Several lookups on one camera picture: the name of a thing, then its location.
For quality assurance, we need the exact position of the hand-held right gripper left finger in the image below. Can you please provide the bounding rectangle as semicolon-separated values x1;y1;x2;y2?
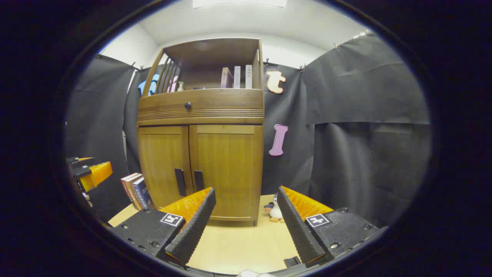
111;187;216;267

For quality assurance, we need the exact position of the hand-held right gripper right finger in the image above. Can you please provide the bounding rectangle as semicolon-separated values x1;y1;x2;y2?
277;186;379;269

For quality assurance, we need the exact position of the wooden shoe cabinet door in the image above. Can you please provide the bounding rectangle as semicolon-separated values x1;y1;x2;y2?
138;126;193;210
189;124;264;222

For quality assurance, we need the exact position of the wooden double-door shoe cabinet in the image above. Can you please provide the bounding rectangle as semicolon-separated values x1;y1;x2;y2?
136;37;265;227

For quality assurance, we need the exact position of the penguin plush toy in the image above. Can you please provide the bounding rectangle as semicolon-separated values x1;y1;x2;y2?
264;194;286;223

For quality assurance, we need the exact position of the red-spined book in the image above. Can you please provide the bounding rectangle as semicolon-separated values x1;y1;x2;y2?
120;173;140;210

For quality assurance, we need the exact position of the brown book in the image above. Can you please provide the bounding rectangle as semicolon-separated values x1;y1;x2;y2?
126;175;144;210

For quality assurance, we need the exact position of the blue book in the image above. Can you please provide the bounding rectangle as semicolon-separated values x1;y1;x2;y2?
133;178;154;210

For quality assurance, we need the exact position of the black backdrop cloth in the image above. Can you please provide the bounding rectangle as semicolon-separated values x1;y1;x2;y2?
65;33;432;227

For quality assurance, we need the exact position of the ceiling light panel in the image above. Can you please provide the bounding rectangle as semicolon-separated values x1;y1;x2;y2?
192;0;288;9

